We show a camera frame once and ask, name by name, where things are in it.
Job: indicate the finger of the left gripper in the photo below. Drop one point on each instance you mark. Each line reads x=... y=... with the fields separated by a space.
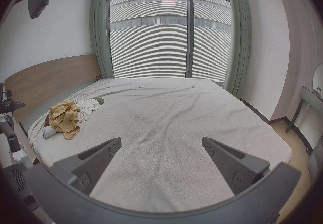
x=19 y=106

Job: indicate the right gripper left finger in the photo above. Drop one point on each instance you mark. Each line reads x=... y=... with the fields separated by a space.
x=85 y=175

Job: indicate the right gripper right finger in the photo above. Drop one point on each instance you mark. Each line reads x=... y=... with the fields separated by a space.
x=239 y=175

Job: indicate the tan shorts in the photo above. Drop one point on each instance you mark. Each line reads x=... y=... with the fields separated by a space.
x=63 y=119

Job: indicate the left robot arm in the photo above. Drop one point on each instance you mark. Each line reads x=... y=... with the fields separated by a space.
x=13 y=143

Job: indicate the brown garment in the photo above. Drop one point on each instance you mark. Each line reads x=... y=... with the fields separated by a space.
x=46 y=120

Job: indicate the pale blue garment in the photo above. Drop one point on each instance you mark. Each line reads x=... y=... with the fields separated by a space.
x=49 y=132

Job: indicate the cream garment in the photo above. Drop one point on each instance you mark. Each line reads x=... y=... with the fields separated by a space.
x=85 y=110

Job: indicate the olive green garment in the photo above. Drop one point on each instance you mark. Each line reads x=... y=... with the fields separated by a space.
x=101 y=101

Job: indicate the bed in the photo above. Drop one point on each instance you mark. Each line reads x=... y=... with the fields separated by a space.
x=164 y=117

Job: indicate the grey small table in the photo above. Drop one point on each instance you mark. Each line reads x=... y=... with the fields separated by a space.
x=309 y=96

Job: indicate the grey-green curtain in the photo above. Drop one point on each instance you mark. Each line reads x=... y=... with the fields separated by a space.
x=99 y=28
x=238 y=41

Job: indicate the window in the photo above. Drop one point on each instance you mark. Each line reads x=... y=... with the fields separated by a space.
x=151 y=41

